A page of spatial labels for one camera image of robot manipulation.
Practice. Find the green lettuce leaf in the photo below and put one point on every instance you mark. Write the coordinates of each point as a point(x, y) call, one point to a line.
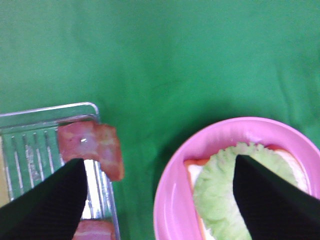
point(217, 195)

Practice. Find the clear plastic ingredient tray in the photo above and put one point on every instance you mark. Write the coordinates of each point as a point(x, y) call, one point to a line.
point(31, 154)

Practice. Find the yellow cheese slice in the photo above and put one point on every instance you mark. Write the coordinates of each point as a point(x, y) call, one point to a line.
point(4, 194)

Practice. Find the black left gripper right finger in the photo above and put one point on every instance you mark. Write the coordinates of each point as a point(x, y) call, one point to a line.
point(271, 207)

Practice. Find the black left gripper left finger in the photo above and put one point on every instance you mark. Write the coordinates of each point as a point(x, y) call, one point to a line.
point(50, 211)

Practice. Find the bacon strip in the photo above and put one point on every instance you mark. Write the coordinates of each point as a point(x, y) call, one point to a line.
point(90, 229)
point(90, 140)

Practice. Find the pink plate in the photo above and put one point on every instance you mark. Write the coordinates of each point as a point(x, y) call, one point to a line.
point(174, 214)

